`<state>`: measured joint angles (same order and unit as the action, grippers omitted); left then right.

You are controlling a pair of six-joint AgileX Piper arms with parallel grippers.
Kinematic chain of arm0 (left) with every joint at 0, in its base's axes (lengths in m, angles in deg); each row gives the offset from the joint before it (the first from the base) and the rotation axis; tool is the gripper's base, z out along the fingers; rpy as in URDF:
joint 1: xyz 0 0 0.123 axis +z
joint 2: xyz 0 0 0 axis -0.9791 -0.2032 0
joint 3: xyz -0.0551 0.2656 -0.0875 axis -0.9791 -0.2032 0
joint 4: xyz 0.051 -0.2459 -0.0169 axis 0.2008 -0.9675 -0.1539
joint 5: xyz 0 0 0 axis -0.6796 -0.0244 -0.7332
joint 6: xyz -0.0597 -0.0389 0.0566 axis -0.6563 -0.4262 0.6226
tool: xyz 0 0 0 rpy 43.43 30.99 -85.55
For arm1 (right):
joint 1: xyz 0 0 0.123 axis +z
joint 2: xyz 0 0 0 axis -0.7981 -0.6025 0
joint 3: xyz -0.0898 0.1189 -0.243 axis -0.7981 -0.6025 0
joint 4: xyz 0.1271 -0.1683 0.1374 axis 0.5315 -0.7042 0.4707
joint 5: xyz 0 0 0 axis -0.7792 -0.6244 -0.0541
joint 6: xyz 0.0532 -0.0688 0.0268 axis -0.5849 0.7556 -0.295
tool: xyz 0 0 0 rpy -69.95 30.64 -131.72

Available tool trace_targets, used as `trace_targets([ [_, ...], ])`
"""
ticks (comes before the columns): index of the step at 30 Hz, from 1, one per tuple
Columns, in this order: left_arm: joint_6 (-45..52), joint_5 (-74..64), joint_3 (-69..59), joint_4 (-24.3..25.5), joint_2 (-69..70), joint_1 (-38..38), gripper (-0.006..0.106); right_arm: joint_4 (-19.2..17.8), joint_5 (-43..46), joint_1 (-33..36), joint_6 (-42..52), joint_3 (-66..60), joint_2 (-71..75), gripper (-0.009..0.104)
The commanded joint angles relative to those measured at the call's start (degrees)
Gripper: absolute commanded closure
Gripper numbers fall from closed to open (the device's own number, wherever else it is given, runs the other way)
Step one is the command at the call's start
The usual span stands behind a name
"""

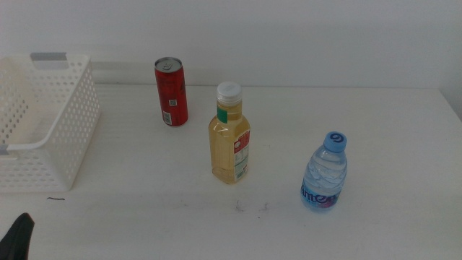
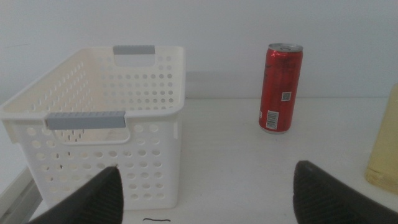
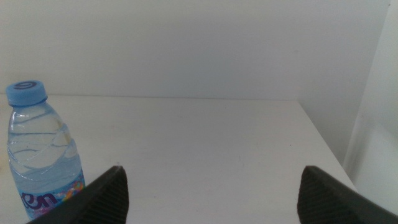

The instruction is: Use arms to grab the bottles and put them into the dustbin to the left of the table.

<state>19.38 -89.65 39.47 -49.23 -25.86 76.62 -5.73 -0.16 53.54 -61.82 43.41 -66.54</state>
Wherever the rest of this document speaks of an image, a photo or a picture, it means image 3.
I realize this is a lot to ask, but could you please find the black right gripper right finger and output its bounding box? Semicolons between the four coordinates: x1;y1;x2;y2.
297;165;398;224

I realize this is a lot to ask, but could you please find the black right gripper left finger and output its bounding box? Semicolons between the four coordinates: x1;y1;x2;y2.
26;165;129;224

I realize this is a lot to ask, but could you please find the clear water bottle blue cap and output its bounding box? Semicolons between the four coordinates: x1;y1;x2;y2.
5;80;86;221

